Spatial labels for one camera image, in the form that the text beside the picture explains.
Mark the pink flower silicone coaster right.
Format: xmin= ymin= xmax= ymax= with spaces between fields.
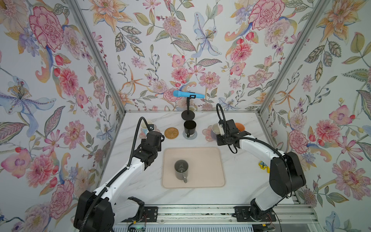
xmin=202 ymin=125 xmax=215 ymax=142

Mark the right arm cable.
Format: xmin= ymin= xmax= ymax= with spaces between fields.
xmin=215 ymin=103 xmax=293 ymax=232

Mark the black cup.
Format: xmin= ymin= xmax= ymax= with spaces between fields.
xmin=184 ymin=120 xmax=197 ymax=138

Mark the orange cup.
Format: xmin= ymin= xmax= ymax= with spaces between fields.
xmin=235 ymin=123 xmax=245 ymax=132

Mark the pink flower silicone coaster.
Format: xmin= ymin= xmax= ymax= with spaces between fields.
xmin=139 ymin=125 xmax=160 ymax=139
xmin=202 ymin=125 xmax=215 ymax=142

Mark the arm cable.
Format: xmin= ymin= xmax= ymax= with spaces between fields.
xmin=79 ymin=116 xmax=166 ymax=232
xmin=215 ymin=103 xmax=293 ymax=232

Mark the pink flower silicone coaster left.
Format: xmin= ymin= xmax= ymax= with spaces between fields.
xmin=139 ymin=125 xmax=160 ymax=139

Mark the blue microphone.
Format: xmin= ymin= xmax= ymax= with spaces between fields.
xmin=173 ymin=90 xmax=205 ymax=99

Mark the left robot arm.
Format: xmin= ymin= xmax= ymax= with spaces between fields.
xmin=73 ymin=131 xmax=165 ymax=232

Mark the beige silicone tray mat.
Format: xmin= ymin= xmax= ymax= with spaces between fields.
xmin=161 ymin=147 xmax=226 ymax=189

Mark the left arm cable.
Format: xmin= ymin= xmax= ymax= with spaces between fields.
xmin=79 ymin=116 xmax=166 ymax=232

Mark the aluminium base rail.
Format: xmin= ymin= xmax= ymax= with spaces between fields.
xmin=112 ymin=204 xmax=319 ymax=225

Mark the black microphone stand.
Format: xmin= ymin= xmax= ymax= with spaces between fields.
xmin=181 ymin=95 xmax=196 ymax=121

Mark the white cup with purple outside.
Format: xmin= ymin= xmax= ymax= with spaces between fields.
xmin=211 ymin=123 xmax=224 ymax=140

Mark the woven rattan round coaster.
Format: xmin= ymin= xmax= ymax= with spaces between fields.
xmin=164 ymin=127 xmax=179 ymax=139

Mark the light blue cup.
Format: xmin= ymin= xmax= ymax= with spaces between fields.
xmin=141 ymin=120 xmax=154 ymax=135

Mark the blue woven round coaster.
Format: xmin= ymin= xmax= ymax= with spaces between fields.
xmin=182 ymin=131 xmax=198 ymax=140

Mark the grey cup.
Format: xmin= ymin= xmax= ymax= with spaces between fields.
xmin=174 ymin=159 xmax=189 ymax=183

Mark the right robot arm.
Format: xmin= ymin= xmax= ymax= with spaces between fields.
xmin=216 ymin=119 xmax=306 ymax=220

